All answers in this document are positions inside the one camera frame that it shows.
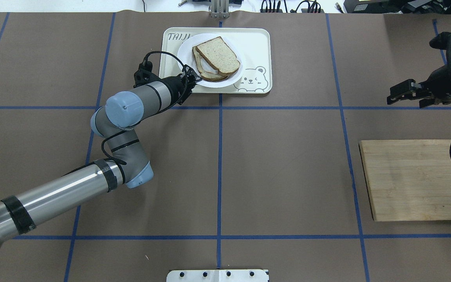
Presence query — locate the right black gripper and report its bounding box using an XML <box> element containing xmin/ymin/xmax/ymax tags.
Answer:
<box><xmin>386</xmin><ymin>65</ymin><xmax>451</xmax><ymax>109</ymax></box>

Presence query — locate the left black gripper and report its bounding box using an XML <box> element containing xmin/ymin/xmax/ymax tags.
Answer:
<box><xmin>164</xmin><ymin>65</ymin><xmax>202</xmax><ymax>105</ymax></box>

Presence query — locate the white round plate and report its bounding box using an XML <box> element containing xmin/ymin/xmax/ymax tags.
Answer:
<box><xmin>177</xmin><ymin>32</ymin><xmax>246</xmax><ymax>90</ymax></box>

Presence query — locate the white bread slice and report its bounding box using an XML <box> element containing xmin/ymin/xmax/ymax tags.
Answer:
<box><xmin>193</xmin><ymin>36</ymin><xmax>240</xmax><ymax>76</ymax></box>

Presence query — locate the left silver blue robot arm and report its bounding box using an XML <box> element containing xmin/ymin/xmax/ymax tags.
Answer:
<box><xmin>0</xmin><ymin>63</ymin><xmax>201</xmax><ymax>248</ymax></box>

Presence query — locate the cream bear tray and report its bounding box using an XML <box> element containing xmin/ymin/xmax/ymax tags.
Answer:
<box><xmin>162</xmin><ymin>27</ymin><xmax>272</xmax><ymax>94</ymax></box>

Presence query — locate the bamboo cutting board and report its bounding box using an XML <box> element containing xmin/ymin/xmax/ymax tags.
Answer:
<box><xmin>359</xmin><ymin>139</ymin><xmax>451</xmax><ymax>222</ymax></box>

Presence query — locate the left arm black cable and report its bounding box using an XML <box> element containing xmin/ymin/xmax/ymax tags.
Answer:
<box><xmin>63</xmin><ymin>51</ymin><xmax>202</xmax><ymax>177</ymax></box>

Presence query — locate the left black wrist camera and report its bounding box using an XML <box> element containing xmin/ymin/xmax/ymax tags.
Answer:
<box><xmin>133</xmin><ymin>62</ymin><xmax>154</xmax><ymax>88</ymax></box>

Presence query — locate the aluminium frame post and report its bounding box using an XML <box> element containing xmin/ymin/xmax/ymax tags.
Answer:
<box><xmin>209</xmin><ymin>0</ymin><xmax>230</xmax><ymax>18</ymax></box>

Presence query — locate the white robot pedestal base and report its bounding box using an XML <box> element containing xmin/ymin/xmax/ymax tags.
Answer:
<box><xmin>166</xmin><ymin>269</ymin><xmax>270</xmax><ymax>282</ymax></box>

